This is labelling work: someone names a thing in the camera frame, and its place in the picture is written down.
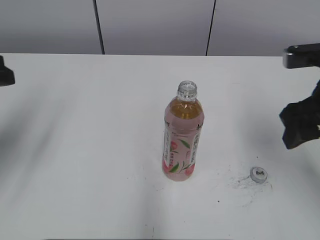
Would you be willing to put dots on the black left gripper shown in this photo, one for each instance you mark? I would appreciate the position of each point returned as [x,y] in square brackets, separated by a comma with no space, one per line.
[7,77]

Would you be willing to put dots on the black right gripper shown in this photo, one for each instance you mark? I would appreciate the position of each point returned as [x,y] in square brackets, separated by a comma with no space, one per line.
[301,119]

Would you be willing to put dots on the white bottle cap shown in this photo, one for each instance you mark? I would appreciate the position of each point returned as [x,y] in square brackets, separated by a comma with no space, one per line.
[258,174]

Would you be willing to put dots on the pink oolong tea bottle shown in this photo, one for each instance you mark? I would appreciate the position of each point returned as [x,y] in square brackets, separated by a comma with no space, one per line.
[183,122]

